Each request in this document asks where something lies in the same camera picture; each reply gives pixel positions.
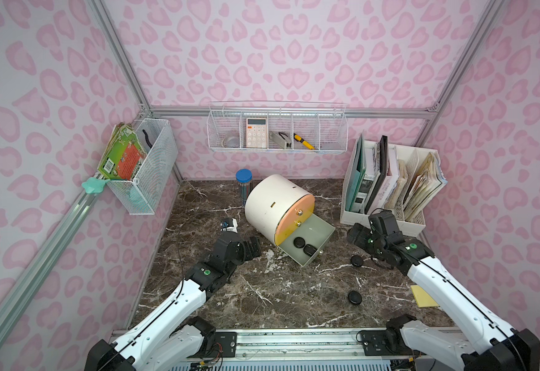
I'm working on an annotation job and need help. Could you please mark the black earphone case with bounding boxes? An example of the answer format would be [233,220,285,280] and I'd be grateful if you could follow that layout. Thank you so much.
[347,290,363,305]
[303,244,317,257]
[350,255,364,267]
[293,237,306,249]

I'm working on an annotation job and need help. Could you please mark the white round drawer cabinet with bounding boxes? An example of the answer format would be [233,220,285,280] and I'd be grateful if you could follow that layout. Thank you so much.
[245,174,311,244]

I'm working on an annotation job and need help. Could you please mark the grey bottom drawer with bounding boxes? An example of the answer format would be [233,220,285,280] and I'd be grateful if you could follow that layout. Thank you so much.
[279,214,335,267]

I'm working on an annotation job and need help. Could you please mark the orange top drawer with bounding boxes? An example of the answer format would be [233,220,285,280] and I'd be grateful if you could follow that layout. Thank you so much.
[275,194,316,240]

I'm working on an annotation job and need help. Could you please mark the yellow drawer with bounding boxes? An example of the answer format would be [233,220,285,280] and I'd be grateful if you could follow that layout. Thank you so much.
[274,213,311,246]

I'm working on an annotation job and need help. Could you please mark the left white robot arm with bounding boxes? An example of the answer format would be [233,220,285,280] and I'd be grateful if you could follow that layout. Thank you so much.
[84,231,262,370]

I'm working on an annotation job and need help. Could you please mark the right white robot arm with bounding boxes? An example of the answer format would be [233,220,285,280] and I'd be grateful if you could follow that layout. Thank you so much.
[347,210,540,370]

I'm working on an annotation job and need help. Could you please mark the white file organizer box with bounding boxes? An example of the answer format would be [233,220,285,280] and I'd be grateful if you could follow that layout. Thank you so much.
[341,137,440,237]

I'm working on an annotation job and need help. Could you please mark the white pink book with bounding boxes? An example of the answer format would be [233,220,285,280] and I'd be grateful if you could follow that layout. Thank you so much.
[369,145,399,212]

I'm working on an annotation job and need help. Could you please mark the teal green folder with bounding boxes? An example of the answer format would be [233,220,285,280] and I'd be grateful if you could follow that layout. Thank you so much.
[345,134,366,212]

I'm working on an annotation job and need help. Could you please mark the stack of magazines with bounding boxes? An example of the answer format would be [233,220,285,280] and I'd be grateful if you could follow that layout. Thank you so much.
[384,149,448,222]

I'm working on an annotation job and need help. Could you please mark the blue lid pencil jar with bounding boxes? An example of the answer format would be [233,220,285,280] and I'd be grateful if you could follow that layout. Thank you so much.
[235,168,253,206]

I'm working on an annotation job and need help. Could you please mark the yellow sticky note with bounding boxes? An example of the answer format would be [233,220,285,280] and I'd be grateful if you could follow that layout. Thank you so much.
[411,284,439,308]

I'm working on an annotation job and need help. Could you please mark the black binder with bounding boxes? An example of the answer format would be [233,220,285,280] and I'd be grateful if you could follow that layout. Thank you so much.
[364,135,389,214]

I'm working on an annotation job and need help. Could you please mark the round metal tin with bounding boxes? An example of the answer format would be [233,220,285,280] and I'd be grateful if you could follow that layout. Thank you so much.
[222,134,241,148]

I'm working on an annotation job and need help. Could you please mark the grey stapler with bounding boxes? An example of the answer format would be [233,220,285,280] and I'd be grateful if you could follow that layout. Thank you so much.
[269,131,293,150]

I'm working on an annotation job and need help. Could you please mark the pink white calculator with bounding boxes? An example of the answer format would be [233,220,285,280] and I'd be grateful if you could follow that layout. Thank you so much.
[245,117,268,149]

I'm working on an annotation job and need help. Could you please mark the yellow black utility knife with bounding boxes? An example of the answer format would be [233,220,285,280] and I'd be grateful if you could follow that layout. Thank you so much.
[293,133,316,151]

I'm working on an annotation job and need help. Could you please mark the black item in basket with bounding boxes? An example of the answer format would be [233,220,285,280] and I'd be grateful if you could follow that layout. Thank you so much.
[143,129,153,148]

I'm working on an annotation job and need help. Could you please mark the green red booklet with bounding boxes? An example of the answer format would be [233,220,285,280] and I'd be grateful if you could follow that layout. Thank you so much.
[98,123,147,181]

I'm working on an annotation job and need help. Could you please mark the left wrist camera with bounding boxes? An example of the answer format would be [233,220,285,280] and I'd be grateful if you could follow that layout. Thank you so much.
[221,218,238,233]

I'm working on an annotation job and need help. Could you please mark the white mesh wall basket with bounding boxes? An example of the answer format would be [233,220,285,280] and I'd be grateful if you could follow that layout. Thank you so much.
[108,118,178,216]

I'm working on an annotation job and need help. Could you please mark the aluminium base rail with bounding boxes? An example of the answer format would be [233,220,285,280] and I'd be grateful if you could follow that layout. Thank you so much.
[107,328,466,371]

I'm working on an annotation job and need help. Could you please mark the white wire wall shelf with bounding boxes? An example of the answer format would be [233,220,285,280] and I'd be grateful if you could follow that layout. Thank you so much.
[206,101,348,154]

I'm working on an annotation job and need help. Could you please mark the mint green wall hook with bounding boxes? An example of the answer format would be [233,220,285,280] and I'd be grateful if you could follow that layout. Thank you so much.
[81,177,109,194]

